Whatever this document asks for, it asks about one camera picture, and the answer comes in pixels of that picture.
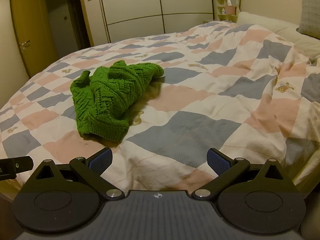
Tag checkered pastel quilt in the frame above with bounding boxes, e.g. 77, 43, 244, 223
0, 21, 320, 193

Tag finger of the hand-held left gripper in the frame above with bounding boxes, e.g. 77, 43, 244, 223
0, 156, 34, 180

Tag grey textured pillow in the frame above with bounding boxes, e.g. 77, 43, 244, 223
297, 0, 320, 39

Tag green knitted sweater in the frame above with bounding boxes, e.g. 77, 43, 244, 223
70, 60, 165, 142

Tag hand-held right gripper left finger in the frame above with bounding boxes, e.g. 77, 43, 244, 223
32, 147, 126, 201

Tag cream panelled wardrobe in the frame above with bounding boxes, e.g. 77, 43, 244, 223
77, 0, 217, 47

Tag small shelf organiser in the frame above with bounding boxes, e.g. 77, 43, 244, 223
216, 0, 238, 22

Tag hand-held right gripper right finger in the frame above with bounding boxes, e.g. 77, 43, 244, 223
191, 148, 292, 201

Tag wooden door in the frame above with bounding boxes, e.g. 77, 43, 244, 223
9, 0, 60, 78

